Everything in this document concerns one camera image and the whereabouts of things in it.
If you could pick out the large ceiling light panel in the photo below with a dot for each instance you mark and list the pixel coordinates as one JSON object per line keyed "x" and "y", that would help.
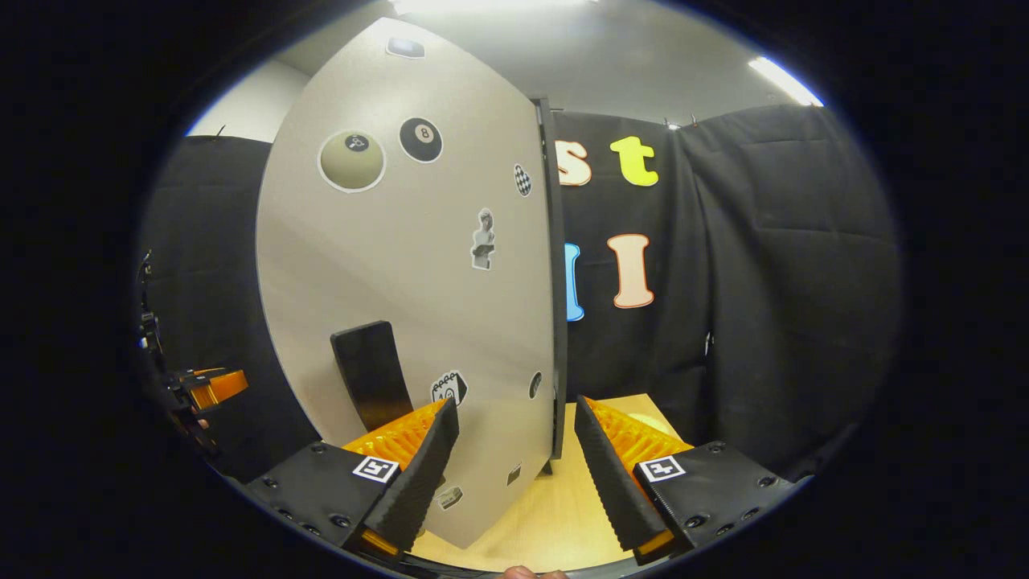
{"x": 490, "y": 6}

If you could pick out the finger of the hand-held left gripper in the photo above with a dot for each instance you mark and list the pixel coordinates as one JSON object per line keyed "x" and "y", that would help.
{"x": 221, "y": 388}

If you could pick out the dark grey cabinet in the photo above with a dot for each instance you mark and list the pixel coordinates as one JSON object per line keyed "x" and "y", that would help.
{"x": 561, "y": 322}

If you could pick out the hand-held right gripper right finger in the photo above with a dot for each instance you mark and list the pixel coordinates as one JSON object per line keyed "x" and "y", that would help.
{"x": 611, "y": 482}

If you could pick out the black backdrop cloth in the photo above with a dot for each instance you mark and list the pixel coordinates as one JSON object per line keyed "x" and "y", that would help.
{"x": 788, "y": 281}

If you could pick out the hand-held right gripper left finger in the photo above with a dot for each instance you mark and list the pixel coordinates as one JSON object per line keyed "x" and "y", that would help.
{"x": 422, "y": 474}

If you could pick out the grey cabinet door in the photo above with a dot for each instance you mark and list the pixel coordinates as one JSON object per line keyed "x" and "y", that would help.
{"x": 402, "y": 265}

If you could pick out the pale yellow textured ball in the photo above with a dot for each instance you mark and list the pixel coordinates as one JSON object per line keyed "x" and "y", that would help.
{"x": 653, "y": 424}

